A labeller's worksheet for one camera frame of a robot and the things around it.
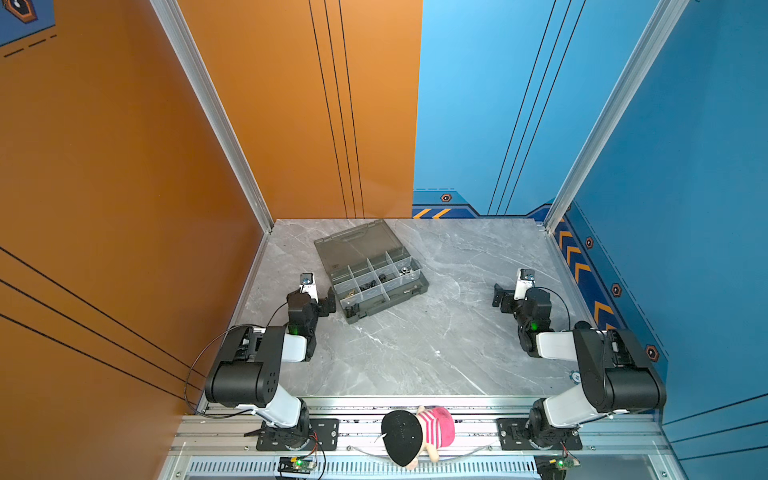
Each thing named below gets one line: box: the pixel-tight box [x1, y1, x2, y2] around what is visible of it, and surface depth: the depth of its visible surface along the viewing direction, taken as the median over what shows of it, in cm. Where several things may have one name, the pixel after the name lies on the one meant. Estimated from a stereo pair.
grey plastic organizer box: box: [314, 219, 429, 324], surface depth 104 cm
